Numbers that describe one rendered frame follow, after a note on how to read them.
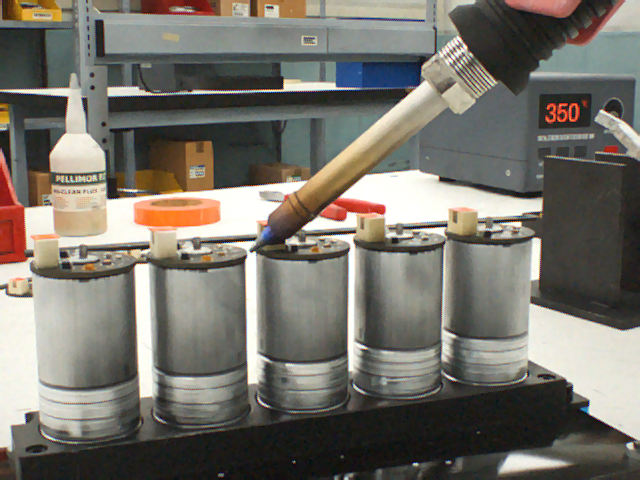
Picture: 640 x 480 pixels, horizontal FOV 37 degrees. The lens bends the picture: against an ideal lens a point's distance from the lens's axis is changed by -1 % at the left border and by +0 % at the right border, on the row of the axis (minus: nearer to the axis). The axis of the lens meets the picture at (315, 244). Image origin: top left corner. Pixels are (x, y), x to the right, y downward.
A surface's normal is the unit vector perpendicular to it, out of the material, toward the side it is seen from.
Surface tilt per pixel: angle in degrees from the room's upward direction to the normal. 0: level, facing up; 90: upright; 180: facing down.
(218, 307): 90
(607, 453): 0
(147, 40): 90
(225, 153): 90
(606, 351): 0
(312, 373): 90
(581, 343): 0
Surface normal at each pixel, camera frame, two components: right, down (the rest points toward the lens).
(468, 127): -0.90, 0.08
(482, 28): 0.12, -0.39
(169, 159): -0.73, 0.15
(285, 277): -0.36, 0.18
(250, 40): 0.62, 0.15
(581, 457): 0.00, -0.98
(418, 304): 0.33, 0.18
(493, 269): -0.01, 0.19
